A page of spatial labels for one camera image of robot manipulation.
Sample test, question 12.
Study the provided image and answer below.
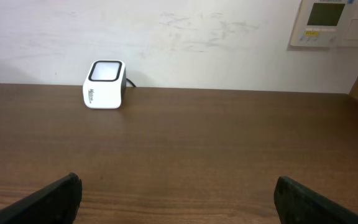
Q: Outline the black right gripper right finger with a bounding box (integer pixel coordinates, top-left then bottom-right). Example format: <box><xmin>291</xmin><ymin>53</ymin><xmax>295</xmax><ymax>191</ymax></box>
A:
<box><xmin>273</xmin><ymin>176</ymin><xmax>358</xmax><ymax>224</ymax></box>

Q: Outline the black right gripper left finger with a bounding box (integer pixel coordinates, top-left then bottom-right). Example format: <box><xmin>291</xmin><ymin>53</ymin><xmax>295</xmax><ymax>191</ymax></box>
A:
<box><xmin>0</xmin><ymin>173</ymin><xmax>82</xmax><ymax>224</ymax></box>

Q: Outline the white barcode scanner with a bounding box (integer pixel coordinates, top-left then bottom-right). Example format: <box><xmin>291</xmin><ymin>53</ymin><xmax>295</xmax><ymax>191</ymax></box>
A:
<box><xmin>83</xmin><ymin>60</ymin><xmax>127</xmax><ymax>109</ymax></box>

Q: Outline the beige wall control panel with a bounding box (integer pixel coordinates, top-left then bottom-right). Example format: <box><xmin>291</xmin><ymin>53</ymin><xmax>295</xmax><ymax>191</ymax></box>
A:
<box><xmin>289</xmin><ymin>0</ymin><xmax>358</xmax><ymax>48</ymax></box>

